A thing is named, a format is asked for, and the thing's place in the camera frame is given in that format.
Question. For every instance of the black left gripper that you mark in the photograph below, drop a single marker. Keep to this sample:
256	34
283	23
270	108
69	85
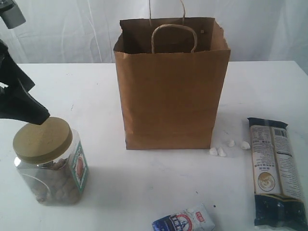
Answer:
15	101

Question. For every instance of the brown paper bag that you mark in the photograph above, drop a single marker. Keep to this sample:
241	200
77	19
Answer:
170	74

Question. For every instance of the plastic nut jar yellow lid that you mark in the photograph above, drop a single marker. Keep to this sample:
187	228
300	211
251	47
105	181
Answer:
51	161

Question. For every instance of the small white pebble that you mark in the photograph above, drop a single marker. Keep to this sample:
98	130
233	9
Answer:
245	145
231	143
221	152
213	151

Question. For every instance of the blue white salt packet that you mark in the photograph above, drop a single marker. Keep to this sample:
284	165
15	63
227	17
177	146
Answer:
191	219

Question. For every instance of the black beige noodle package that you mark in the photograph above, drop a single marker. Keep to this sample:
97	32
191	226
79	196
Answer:
277	188

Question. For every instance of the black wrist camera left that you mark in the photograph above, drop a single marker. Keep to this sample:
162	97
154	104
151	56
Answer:
11	14

